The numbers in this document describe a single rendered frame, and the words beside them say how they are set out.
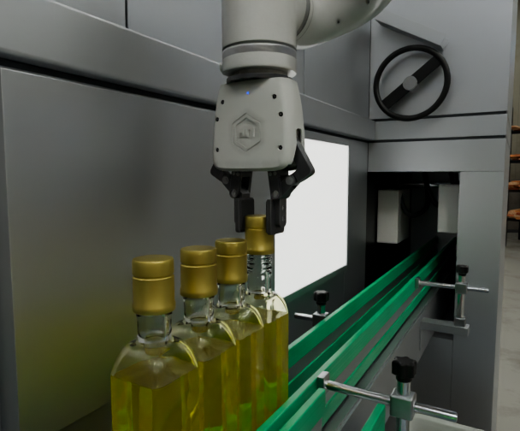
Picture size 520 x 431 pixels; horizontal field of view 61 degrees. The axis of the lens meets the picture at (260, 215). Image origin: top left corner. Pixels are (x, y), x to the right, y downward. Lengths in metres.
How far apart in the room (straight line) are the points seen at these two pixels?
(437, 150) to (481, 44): 0.30
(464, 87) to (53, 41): 1.13
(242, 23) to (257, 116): 0.10
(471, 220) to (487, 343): 0.35
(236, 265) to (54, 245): 0.18
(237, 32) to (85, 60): 0.16
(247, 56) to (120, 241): 0.24
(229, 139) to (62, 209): 0.19
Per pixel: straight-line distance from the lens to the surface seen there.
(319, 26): 0.59
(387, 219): 1.54
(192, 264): 0.41
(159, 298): 0.37
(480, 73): 1.40
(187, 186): 0.59
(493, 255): 1.39
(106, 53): 0.53
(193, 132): 0.61
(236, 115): 0.50
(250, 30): 0.50
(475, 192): 1.37
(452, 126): 1.38
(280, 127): 0.47
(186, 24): 0.68
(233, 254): 0.45
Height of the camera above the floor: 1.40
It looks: 5 degrees down
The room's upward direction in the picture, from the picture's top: straight up
